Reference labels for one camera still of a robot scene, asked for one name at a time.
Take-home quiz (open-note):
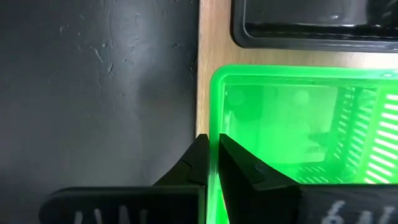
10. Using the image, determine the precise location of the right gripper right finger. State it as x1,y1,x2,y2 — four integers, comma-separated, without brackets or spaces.
218,133,398,224

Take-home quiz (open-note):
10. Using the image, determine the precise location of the black plastic basket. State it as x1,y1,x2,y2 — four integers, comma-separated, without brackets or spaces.
231,0,398,53

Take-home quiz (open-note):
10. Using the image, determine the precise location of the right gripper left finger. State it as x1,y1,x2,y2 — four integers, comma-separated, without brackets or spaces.
38,133,210,224

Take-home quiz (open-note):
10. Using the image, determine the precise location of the black table mat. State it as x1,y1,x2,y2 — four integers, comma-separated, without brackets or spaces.
0,0,200,224

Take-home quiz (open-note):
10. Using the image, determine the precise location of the green plastic basket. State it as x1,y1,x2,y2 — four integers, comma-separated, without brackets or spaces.
205,63,398,224

